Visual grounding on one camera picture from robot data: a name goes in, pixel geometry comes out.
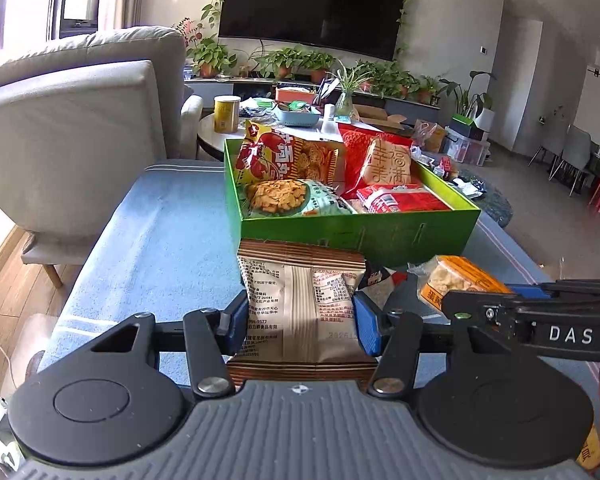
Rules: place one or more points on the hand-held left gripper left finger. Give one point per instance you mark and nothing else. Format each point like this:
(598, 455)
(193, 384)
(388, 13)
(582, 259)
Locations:
(237, 325)

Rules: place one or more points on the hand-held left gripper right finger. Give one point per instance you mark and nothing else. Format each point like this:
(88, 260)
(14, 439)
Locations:
(367, 325)

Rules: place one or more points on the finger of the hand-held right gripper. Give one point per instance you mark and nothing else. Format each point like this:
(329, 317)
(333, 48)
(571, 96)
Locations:
(480, 310)
(570, 288)

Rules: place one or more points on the orange snack packet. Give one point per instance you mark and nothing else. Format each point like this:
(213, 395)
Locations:
(455, 277)

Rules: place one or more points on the brown striped beige packet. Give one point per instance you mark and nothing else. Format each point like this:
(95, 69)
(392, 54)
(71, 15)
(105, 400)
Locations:
(300, 305)

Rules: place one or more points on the green cardboard box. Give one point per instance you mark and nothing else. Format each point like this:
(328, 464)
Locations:
(360, 237)

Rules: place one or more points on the red strawberry biscuit packet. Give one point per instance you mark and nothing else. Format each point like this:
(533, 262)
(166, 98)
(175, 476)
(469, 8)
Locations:
(385, 162)

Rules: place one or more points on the red yellow noodle snack packet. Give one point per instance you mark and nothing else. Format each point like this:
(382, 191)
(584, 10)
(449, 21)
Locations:
(280, 157)

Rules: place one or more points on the small red white packet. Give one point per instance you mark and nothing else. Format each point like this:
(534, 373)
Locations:
(380, 282)

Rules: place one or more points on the dark round rug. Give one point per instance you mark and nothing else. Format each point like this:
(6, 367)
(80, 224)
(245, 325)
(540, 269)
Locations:
(495, 200)

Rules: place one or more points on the grey dining chair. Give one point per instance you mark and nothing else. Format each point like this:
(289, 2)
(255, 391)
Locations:
(577, 157)
(550, 152)

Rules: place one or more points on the red white wafer packet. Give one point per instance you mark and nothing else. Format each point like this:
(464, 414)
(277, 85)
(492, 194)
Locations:
(405, 199)

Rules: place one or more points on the green chips packet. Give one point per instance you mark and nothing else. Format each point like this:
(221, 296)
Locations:
(290, 199)

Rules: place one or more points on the clear storage box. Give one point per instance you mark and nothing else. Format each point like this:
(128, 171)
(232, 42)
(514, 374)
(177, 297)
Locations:
(467, 147)

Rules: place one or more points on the white round table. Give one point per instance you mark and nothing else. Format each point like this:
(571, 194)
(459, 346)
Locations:
(210, 137)

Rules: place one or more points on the open cardboard box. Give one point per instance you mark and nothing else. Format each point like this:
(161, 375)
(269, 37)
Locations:
(382, 119)

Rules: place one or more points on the tall leafy plant white pot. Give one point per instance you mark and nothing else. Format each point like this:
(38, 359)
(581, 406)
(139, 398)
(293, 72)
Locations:
(472, 102)

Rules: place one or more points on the yellow can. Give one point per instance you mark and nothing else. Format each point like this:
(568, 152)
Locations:
(227, 115)

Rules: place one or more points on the blue plastic basket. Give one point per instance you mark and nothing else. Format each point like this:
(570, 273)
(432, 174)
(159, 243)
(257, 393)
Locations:
(296, 117)

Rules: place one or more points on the small white bottle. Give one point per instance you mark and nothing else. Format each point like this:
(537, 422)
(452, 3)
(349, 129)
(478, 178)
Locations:
(329, 112)

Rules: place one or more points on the glass vase with spider plant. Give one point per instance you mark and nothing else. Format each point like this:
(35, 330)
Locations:
(344, 102)

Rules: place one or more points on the small potted plant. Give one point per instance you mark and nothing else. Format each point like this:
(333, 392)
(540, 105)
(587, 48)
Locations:
(427, 90)

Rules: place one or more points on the orange plastic basket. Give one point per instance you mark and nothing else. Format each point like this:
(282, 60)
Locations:
(295, 94)

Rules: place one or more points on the grey television cabinet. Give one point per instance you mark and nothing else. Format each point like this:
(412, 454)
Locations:
(210, 87)

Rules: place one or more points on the row of green potted plants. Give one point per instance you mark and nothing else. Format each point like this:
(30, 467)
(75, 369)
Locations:
(387, 80)

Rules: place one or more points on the grey sofa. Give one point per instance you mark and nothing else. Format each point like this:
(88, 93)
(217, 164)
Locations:
(70, 125)

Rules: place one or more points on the leafy potted plant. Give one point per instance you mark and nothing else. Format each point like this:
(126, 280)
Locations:
(317, 65)
(280, 62)

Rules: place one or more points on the pothos plant in orange pot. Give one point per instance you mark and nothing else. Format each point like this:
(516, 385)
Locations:
(210, 57)

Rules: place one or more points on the red berry decoration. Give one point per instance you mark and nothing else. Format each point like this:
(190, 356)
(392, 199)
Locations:
(187, 32)

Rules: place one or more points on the black wall television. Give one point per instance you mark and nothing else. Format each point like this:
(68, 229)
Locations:
(310, 2)

